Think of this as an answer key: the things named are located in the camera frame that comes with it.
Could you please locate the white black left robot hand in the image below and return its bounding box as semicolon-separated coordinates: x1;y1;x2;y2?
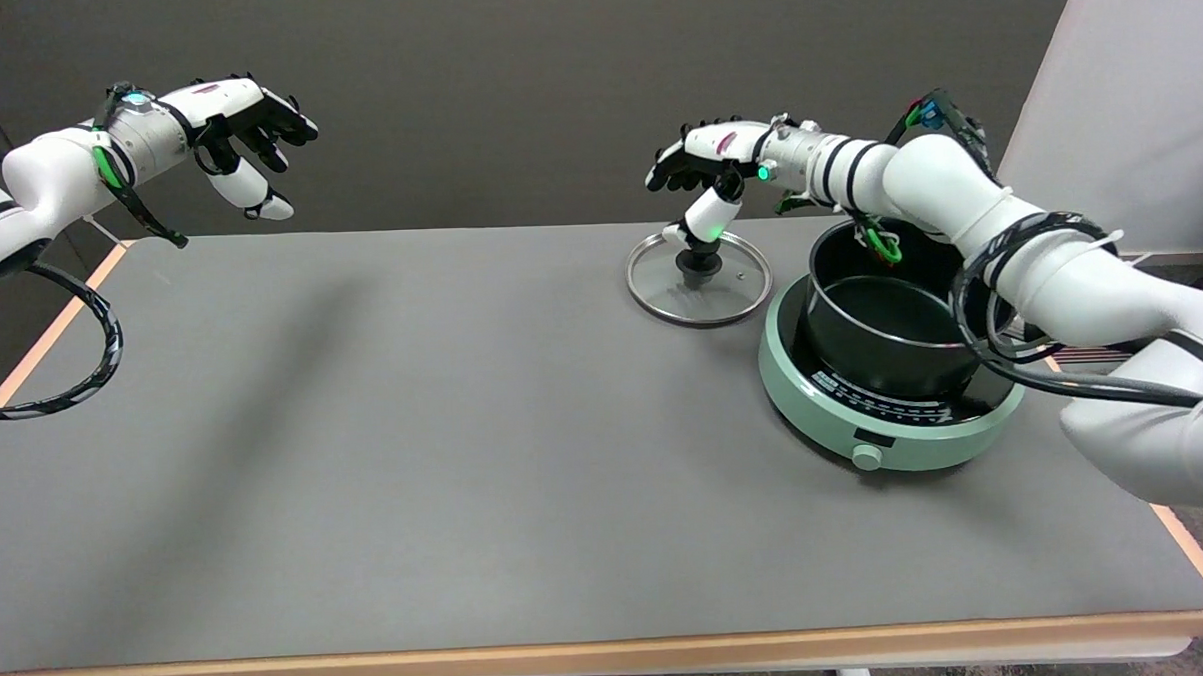
157;71;322;226

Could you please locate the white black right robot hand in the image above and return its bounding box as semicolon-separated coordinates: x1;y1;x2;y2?
642;115;781;249

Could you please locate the glass pot lid black knob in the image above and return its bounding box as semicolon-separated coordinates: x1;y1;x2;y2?
624;226;775;330

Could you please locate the round green induction cooker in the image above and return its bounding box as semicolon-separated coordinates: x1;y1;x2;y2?
755;263;1032;476

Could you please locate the grey table mat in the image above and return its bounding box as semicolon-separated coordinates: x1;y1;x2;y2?
0;202;1203;675

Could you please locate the white partition panel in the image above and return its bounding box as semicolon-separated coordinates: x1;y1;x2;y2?
990;0;1203;270

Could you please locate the black green wrist cable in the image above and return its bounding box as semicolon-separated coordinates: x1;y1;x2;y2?
89;80;189;253
771;87;1002;271

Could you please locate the black saucepan with long handle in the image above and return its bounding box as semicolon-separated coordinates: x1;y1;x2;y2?
803;213;1025;405

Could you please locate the thick black braided cable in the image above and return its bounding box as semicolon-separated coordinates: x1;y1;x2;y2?
0;257;127;421

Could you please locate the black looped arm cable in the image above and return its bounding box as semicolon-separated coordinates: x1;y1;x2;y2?
945;207;1203;419

